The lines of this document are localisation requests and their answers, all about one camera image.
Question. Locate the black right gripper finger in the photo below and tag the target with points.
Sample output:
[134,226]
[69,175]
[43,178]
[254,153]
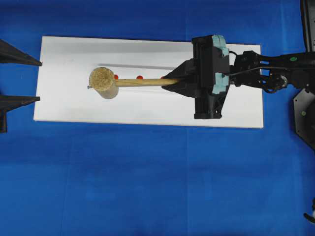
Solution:
[185,69]
[183,88]

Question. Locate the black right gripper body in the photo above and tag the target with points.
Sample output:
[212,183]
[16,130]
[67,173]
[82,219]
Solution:
[207,105]

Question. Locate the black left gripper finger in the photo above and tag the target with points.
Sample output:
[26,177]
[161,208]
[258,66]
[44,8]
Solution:
[9,103]
[9,54]

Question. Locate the wooden mallet hammer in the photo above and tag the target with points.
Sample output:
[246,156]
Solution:
[103,81]

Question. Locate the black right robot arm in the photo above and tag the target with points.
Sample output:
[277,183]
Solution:
[270,73]

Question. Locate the large white foam board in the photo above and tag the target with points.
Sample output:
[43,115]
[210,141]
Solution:
[67,62]

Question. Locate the blue table cloth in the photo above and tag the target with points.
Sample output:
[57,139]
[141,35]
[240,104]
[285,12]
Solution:
[83,179]

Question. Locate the black teal wrist camera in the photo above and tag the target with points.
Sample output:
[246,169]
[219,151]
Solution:
[220,65]

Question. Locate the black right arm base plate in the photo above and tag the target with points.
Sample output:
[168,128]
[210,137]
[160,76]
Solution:
[304,117]

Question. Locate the black aluminium frame rail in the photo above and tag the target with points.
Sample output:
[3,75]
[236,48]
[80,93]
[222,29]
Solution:
[308,22]

